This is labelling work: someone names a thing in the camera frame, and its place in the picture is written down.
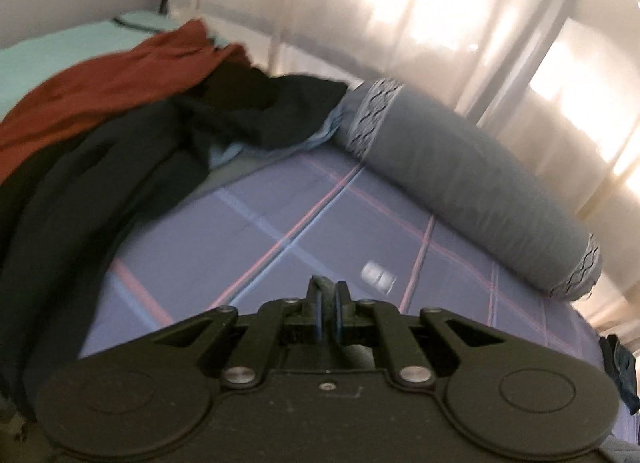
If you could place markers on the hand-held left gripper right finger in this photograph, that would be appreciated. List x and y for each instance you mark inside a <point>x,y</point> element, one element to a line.
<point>341,310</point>

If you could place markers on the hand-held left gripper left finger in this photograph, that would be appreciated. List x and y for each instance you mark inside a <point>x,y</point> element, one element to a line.
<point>316,310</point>

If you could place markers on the grey bolster pillow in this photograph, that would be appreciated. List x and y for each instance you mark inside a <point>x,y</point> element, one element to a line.
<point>450,178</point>

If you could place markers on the light blue cloth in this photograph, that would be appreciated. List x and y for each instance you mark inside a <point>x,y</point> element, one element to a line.
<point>223,155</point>

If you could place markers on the black cloth pile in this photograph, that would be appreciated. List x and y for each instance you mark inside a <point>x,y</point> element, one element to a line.
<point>100,183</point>

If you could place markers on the dark cloth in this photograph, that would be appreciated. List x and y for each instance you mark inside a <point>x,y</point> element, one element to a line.
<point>622,373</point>

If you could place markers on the sheer cream curtain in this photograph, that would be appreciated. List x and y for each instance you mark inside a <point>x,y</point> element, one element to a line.
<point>400,18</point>

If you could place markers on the rust red cloth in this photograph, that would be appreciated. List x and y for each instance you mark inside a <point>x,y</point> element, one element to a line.
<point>100,88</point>

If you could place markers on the teal bed sheet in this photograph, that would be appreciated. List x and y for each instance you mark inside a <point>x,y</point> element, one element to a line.
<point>30,63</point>

